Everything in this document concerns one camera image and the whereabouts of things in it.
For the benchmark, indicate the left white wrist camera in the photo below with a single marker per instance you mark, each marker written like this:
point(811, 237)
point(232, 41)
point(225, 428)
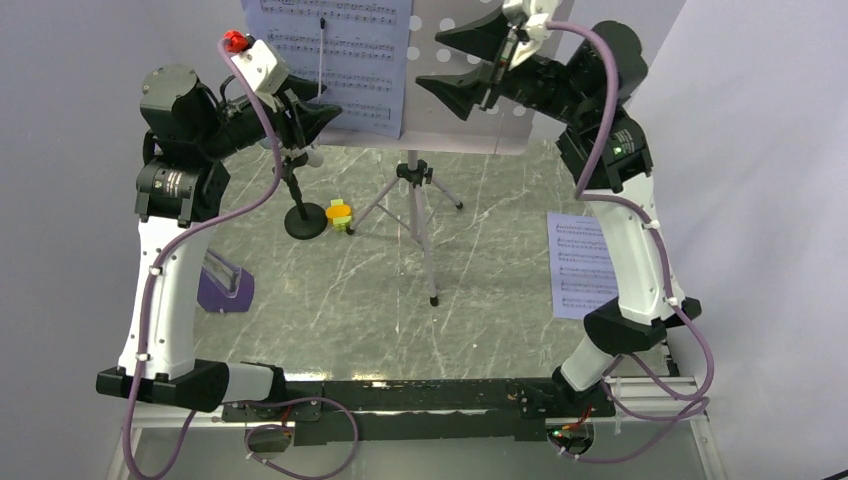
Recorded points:
point(260, 64)

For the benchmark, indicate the sheet music paper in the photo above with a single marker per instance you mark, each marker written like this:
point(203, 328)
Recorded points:
point(356, 49)
point(582, 274)

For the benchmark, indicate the lilac tripod music stand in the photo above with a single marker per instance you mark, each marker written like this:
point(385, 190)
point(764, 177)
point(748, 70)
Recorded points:
point(416, 172)

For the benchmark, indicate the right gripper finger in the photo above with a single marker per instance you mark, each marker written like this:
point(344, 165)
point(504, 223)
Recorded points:
point(461, 93)
point(481, 38)

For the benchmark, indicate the orange green toy block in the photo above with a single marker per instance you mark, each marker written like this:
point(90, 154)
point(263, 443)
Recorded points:
point(339, 215)

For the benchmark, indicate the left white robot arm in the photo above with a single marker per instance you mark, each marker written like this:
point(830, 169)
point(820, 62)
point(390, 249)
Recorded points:
point(178, 192)

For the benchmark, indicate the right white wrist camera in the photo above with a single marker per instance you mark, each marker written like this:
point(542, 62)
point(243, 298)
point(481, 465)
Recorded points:
point(527, 29)

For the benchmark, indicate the purple metronome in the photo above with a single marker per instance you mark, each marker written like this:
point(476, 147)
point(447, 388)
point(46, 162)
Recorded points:
point(224, 287)

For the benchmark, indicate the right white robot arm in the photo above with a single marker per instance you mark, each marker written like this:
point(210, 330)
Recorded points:
point(583, 77)

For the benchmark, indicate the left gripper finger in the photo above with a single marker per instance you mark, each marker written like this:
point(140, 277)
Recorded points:
point(309, 119)
point(304, 89)

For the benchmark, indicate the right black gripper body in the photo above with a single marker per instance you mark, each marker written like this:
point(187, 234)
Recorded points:
point(537, 83)

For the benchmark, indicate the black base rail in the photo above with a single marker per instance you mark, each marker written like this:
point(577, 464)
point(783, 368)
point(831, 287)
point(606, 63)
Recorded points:
point(523, 409)

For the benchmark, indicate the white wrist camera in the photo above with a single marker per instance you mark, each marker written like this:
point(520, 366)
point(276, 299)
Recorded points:
point(527, 29)
point(260, 64)

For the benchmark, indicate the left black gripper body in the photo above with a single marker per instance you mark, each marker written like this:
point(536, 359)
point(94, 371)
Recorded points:
point(251, 126)

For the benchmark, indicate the silver toy microphone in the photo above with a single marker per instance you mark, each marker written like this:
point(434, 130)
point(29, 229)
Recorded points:
point(306, 156)

